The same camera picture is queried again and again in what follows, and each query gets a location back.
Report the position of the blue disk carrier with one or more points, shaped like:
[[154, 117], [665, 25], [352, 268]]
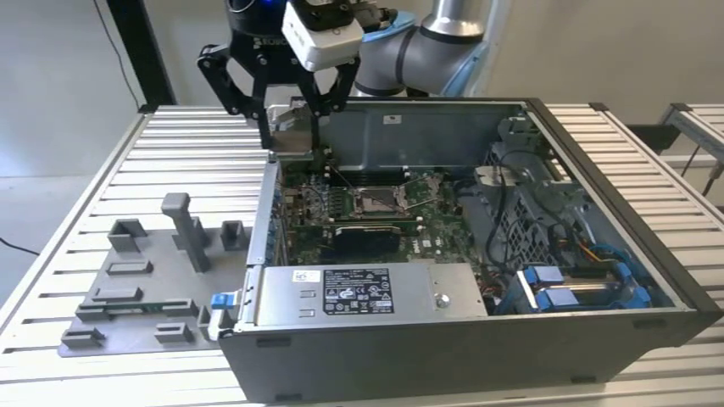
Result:
[[542, 274], [557, 299]]

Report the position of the green RAM stick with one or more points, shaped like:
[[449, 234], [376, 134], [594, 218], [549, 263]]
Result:
[[138, 308]]

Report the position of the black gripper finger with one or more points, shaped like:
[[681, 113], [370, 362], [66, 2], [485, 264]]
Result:
[[234, 91], [333, 91]]

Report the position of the blue tab white clip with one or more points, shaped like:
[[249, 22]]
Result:
[[220, 302]]

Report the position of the green motherboard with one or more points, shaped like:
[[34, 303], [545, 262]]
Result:
[[446, 237]]

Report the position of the black RAM slot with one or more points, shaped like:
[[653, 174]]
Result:
[[366, 171]]

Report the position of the gray parts rack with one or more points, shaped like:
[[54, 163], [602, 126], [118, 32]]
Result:
[[129, 339]]

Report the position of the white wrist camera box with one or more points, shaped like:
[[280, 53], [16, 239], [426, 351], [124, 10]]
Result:
[[328, 46]]

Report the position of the thin locking lever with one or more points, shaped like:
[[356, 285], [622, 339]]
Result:
[[341, 177]]

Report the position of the perforated metal disk bay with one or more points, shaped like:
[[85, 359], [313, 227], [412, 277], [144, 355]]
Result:
[[525, 237]]

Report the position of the CPU socket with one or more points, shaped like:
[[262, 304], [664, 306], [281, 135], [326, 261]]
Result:
[[376, 203]]

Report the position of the silver CPU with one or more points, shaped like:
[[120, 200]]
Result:
[[290, 142]]

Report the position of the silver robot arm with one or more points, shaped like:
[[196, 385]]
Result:
[[429, 51]]

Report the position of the black PC case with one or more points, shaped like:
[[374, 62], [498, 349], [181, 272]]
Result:
[[396, 360]]

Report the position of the silver power supply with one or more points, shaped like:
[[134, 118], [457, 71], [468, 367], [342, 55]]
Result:
[[282, 297]]

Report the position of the neighbouring aluminium table frame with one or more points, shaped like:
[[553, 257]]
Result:
[[678, 114]]

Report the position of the black metal stand post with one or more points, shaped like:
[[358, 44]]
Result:
[[144, 51]]

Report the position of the black graphics card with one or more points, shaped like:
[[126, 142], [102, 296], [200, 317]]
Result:
[[366, 239]]

